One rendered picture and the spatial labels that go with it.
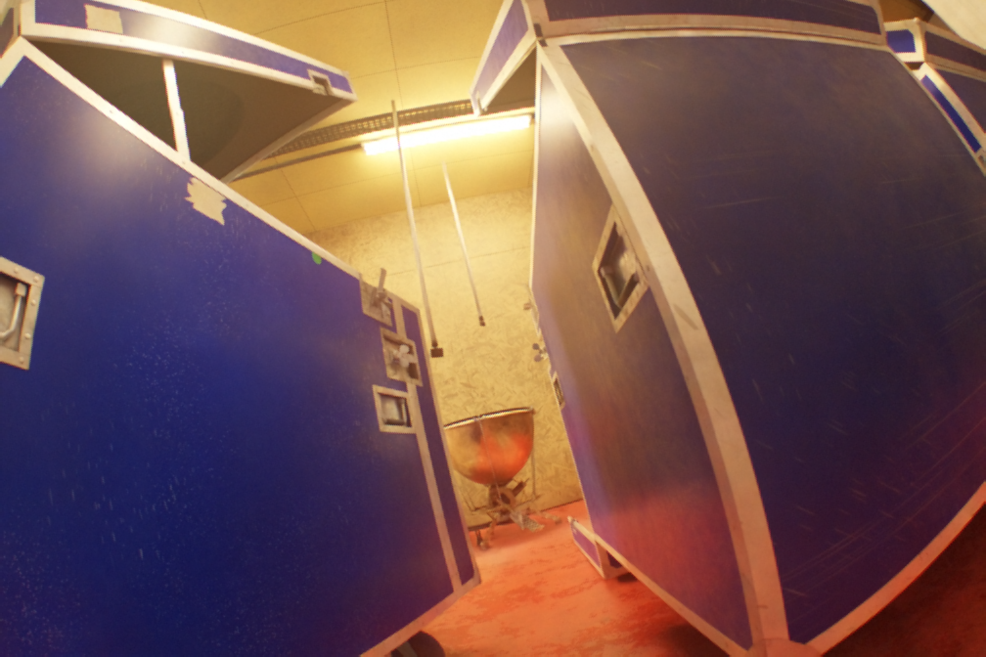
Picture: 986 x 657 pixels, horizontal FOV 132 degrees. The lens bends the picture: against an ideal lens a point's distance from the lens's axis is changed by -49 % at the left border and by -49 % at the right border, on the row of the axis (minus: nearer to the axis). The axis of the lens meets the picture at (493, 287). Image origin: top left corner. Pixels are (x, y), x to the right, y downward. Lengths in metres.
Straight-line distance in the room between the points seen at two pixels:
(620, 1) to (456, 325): 3.58
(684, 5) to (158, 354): 0.89
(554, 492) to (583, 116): 3.50
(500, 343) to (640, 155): 3.53
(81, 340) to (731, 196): 0.71
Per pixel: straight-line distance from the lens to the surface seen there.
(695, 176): 0.48
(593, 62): 0.59
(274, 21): 3.16
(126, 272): 0.58
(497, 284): 4.15
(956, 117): 1.39
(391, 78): 3.43
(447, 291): 4.13
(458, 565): 1.09
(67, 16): 0.76
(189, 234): 0.67
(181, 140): 0.77
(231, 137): 1.49
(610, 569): 1.40
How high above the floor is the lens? 0.46
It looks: 24 degrees up
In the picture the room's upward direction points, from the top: 15 degrees counter-clockwise
